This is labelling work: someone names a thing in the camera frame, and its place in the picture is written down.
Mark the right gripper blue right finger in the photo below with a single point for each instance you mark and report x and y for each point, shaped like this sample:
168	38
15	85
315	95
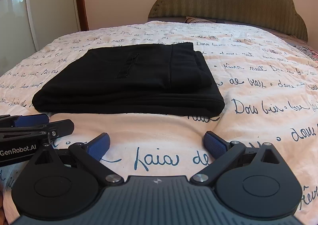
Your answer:
222	151

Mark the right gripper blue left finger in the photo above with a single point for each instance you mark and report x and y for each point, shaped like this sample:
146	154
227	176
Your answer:
93	150

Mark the black white patterned pillow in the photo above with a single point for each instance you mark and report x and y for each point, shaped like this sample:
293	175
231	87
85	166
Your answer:
310	53

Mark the glass floral wardrobe door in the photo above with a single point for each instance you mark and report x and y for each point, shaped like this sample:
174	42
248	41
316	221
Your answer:
29	25

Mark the patterned pillow at headboard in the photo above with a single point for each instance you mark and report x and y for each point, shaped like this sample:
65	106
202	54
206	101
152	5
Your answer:
195	20

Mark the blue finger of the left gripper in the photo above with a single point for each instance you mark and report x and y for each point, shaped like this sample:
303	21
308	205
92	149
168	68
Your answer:
57	129
23	120

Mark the black pants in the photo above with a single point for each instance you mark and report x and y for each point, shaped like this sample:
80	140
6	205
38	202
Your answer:
147	78

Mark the olive tufted headboard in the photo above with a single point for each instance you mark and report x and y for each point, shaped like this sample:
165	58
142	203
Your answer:
278	15

